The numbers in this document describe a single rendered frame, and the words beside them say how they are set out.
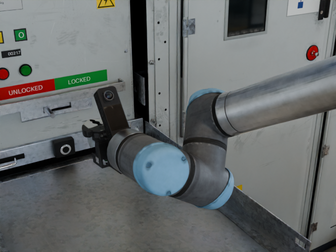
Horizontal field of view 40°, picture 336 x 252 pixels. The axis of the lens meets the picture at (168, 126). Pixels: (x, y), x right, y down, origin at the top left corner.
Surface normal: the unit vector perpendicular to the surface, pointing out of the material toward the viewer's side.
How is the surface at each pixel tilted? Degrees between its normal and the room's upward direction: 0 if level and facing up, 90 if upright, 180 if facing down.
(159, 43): 90
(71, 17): 90
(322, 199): 90
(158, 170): 77
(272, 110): 105
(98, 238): 0
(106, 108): 53
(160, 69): 90
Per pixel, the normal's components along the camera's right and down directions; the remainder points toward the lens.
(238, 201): -0.86, 0.22
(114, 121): 0.44, -0.27
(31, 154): 0.51, 0.36
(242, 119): -0.50, 0.58
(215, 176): 0.62, -0.25
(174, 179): 0.43, 0.17
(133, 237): 0.00, -0.91
